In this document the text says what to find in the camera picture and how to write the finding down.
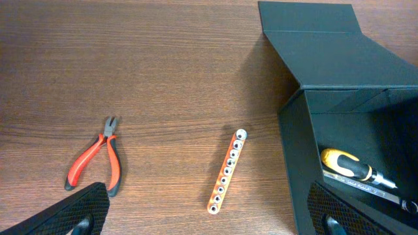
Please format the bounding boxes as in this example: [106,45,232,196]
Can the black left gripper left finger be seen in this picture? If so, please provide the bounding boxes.
[1,182,110,234]

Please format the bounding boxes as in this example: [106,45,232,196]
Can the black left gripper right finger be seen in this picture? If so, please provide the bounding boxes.
[307,183,392,234]

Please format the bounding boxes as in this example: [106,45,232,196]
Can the chrome ratchet wrench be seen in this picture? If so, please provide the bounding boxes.
[323,170,417,215]

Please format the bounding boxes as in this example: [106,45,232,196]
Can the yellow black stubby screwdriver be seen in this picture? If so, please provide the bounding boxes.
[321,148,397,189]

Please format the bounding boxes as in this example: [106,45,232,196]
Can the orange socket rail with sockets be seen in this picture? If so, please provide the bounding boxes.
[207,129,248,215]

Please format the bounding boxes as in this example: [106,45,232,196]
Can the red small cutting pliers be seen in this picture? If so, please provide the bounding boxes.
[64,116,123,198]

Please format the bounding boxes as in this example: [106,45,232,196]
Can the black open gift box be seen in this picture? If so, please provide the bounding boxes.
[259,1,417,234]

